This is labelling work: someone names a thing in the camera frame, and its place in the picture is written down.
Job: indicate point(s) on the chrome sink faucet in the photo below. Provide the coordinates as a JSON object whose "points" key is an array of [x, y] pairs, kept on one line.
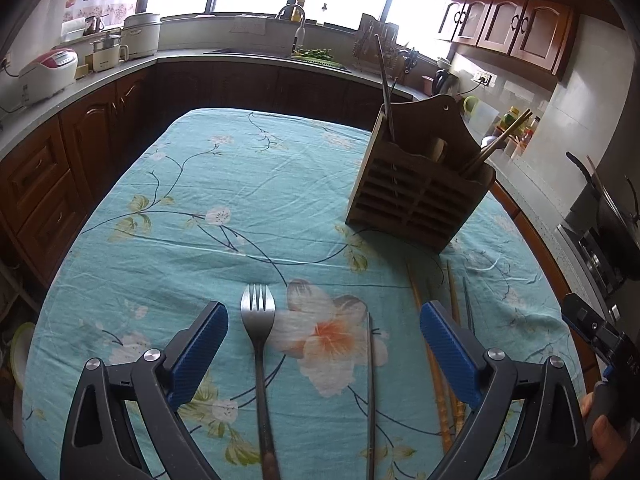
{"points": [[300, 35]]}

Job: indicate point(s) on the green seasoning bottle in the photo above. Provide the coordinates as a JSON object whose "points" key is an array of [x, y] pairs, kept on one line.
{"points": [[510, 119]]}

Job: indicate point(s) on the black wok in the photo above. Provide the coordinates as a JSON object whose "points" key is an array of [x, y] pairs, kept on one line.
{"points": [[620, 220]]}

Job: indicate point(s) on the green vegetables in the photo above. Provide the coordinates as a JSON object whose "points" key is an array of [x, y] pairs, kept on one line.
{"points": [[317, 55]]}

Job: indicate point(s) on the person's right hand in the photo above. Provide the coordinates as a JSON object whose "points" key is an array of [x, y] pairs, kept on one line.
{"points": [[612, 450]]}

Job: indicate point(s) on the gas stove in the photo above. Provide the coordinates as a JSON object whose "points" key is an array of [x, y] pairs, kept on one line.
{"points": [[595, 260]]}

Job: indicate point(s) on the wooden wall cabinets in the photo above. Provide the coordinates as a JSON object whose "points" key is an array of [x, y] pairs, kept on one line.
{"points": [[525, 30]]}

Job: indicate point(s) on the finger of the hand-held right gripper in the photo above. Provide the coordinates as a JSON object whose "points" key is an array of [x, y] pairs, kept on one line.
{"points": [[587, 322]]}

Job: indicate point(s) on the silver fork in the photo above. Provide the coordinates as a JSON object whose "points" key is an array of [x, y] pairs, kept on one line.
{"points": [[260, 360]]}

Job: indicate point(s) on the wooden utensil holder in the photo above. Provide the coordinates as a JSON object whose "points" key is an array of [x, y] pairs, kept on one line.
{"points": [[415, 200]]}

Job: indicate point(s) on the white and red rice cooker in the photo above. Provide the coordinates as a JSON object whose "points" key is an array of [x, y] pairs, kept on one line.
{"points": [[47, 75]]}

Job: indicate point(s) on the small white electric pot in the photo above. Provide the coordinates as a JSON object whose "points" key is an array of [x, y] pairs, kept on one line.
{"points": [[105, 55]]}

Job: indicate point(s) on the large white rice cooker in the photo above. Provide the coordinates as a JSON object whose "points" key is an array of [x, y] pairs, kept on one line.
{"points": [[142, 35]]}

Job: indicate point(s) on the metal chopstick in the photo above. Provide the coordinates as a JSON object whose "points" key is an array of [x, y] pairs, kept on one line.
{"points": [[370, 400], [392, 125], [467, 310], [386, 95]]}

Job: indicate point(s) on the plain wooden chopstick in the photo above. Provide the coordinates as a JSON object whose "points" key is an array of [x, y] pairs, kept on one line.
{"points": [[500, 142], [492, 152]]}

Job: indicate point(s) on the grey kitchen countertop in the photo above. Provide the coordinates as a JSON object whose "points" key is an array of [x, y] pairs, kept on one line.
{"points": [[175, 55]]}

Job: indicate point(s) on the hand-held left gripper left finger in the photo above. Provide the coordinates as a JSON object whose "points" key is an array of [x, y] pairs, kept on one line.
{"points": [[197, 355]]}

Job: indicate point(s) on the scissors holder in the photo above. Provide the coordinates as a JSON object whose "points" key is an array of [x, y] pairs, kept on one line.
{"points": [[410, 60]]}

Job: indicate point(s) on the electric kettle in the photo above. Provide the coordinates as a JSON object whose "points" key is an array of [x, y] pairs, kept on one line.
{"points": [[445, 82]]}

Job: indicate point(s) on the wooden knife rack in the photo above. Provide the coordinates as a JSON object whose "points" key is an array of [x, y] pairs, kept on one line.
{"points": [[370, 45]]}

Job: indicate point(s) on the wooden base cabinets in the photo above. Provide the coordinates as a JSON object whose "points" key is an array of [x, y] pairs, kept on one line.
{"points": [[40, 195]]}

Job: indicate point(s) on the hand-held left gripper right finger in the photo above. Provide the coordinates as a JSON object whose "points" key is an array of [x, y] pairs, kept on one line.
{"points": [[450, 355]]}

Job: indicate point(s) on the green mug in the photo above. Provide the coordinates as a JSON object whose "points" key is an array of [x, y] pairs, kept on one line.
{"points": [[470, 105]]}

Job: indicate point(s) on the small white wall outlet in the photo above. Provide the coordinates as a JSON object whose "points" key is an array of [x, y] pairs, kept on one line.
{"points": [[482, 78]]}

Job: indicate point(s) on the translucent plastic container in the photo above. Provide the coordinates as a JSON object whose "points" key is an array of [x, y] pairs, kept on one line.
{"points": [[482, 120]]}

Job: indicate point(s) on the teal floral tablecloth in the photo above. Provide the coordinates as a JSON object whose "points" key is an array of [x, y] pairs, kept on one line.
{"points": [[200, 185]]}

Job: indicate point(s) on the green bowl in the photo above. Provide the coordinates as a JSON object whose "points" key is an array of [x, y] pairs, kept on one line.
{"points": [[22, 355]]}

